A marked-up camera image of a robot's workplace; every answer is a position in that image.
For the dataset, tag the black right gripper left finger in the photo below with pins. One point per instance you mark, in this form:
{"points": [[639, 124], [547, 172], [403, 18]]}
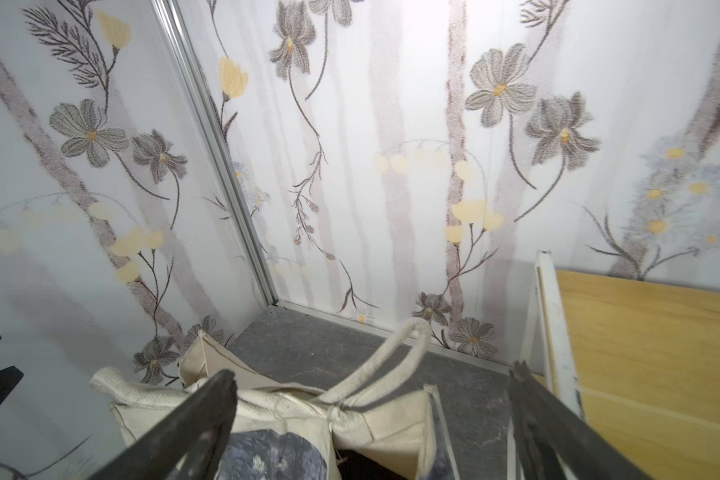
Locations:
{"points": [[191, 438]]}

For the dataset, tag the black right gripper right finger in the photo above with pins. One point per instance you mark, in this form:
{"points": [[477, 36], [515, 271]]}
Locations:
{"points": [[554, 443]]}

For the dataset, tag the cream canvas tote bag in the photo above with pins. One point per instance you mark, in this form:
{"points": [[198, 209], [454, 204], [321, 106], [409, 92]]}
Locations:
{"points": [[288, 430]]}

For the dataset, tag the white wooden two-tier shelf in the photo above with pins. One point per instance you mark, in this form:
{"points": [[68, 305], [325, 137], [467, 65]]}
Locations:
{"points": [[639, 362]]}

